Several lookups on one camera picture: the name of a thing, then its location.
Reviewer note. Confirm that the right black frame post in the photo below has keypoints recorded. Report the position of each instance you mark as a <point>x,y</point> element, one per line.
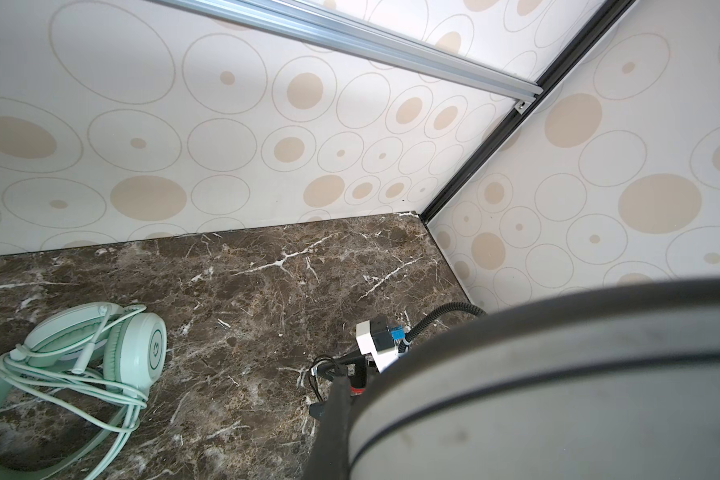
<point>587,38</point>

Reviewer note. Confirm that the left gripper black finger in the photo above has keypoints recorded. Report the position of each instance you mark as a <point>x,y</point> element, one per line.
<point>329,457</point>

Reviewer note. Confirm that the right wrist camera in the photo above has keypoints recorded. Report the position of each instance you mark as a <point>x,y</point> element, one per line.
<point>380,340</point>

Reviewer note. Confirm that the mint green headphones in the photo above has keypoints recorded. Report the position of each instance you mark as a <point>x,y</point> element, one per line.
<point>98,361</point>

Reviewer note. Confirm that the white black red headphones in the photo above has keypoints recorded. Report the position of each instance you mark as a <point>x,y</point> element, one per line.
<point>618,383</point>

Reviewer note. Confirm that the horizontal aluminium rail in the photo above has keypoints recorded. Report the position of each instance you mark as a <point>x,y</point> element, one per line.
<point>310,23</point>

